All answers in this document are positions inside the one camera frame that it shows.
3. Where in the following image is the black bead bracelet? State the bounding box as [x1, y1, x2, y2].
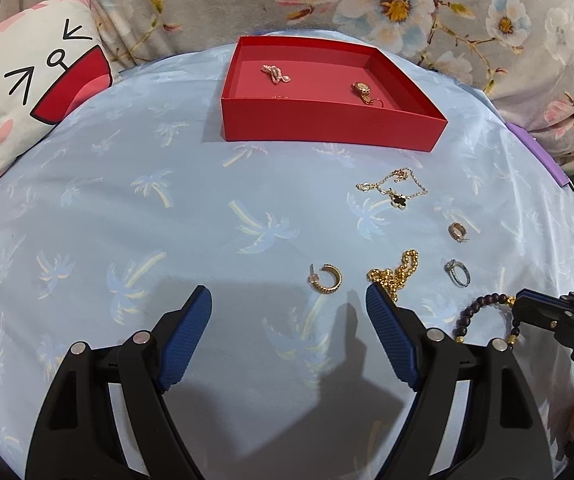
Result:
[455, 294, 524, 346]

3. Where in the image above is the silver stone ring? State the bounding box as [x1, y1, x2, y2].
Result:
[443, 258, 472, 288]

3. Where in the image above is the small gold hoop earring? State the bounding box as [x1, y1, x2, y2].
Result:
[447, 222, 468, 243]

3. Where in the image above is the gold chunky chain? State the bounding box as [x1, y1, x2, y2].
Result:
[366, 248, 420, 304]

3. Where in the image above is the thin gold clover chain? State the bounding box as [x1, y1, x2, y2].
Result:
[355, 167, 429, 210]

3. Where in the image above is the gold wrist watch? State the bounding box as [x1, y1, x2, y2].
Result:
[351, 81, 384, 107]

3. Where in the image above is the pearl bracelet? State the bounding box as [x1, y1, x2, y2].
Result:
[260, 63, 292, 85]

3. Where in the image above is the red jewelry box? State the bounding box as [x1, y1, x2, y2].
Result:
[221, 36, 447, 152]

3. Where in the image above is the purple mat edge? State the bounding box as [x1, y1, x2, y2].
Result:
[505, 122, 574, 191]

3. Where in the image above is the light blue palm cloth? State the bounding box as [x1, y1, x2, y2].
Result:
[0, 46, 574, 479]

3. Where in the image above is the grey floral blanket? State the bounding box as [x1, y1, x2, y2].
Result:
[0, 0, 574, 174]

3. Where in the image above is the white pink cat pillow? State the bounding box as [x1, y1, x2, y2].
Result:
[0, 0, 118, 177]

